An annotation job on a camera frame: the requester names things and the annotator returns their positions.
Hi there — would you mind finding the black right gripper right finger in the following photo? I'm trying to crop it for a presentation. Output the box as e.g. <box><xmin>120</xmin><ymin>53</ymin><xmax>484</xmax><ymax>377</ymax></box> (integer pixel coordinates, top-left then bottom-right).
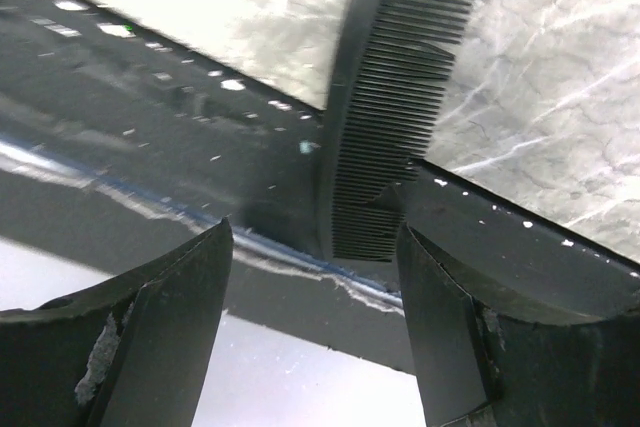
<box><xmin>396</xmin><ymin>226</ymin><xmax>639</xmax><ymax>426</ymax></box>

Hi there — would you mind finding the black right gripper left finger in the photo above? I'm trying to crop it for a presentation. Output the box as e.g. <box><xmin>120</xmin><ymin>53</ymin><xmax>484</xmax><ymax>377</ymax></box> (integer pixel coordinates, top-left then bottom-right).
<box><xmin>1</xmin><ymin>221</ymin><xmax>233</xmax><ymax>426</ymax></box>

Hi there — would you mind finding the black handled razor comb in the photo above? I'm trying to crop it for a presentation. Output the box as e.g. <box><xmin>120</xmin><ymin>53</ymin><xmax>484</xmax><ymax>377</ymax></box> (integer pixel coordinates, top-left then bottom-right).
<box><xmin>317</xmin><ymin>0</ymin><xmax>475</xmax><ymax>263</ymax></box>

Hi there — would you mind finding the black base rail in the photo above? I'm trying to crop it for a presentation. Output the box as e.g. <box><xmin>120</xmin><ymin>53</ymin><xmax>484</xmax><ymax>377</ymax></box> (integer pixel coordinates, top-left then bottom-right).
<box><xmin>1</xmin><ymin>0</ymin><xmax>639</xmax><ymax>372</ymax></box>

